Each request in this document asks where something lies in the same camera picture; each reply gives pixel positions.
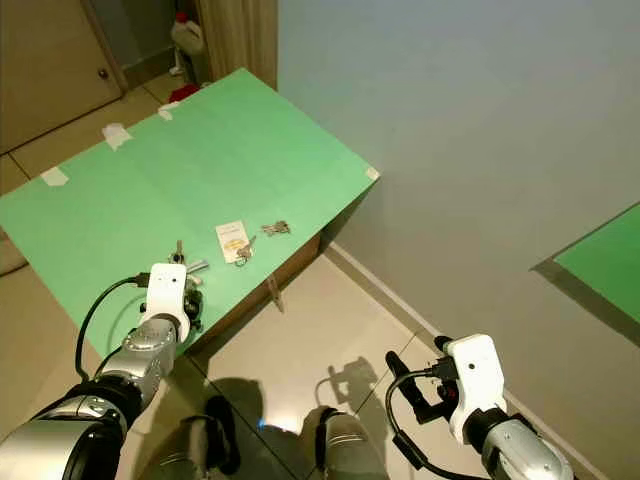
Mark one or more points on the robot right leg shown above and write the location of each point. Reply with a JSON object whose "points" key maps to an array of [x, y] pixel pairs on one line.
{"points": [[350, 445]]}

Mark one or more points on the white tape piece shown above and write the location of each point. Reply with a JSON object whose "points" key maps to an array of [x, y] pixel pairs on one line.
{"points": [[54, 176], [117, 136], [167, 111], [372, 173]]}

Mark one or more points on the robot leg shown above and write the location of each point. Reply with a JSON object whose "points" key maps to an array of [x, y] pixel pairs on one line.
{"points": [[350, 445], [220, 435]]}

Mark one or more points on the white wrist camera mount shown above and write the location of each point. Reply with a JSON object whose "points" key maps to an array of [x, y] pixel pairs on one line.
{"points": [[165, 290], [475, 385]]}

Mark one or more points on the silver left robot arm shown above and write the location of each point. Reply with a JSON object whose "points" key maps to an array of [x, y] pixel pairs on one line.
{"points": [[150, 360]]}

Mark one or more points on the red object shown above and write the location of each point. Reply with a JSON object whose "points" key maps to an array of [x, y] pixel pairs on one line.
{"points": [[185, 93]]}

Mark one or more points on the green wall board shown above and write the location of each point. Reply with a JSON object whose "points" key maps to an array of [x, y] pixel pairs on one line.
{"points": [[605, 265]]}

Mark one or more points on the wooden cabinet panel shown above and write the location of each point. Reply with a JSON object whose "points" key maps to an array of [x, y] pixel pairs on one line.
{"points": [[240, 40]]}

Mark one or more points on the white jug with red cap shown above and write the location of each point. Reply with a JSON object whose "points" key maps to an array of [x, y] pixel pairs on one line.
{"points": [[188, 40]]}

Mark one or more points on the robot left leg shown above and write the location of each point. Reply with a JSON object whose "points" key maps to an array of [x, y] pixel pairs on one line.
{"points": [[220, 435]]}

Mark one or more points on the silver key bunch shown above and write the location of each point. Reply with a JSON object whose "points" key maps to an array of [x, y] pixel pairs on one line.
{"points": [[275, 228]]}

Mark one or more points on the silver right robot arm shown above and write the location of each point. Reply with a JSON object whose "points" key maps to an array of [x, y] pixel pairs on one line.
{"points": [[525, 450]]}

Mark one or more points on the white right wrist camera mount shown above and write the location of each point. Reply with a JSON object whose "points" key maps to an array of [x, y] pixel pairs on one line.
{"points": [[475, 385]]}

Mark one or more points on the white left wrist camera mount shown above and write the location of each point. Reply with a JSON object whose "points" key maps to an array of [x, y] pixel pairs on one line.
{"points": [[165, 290]]}

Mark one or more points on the table with green cover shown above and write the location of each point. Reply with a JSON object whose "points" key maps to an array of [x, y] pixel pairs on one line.
{"points": [[220, 160]]}

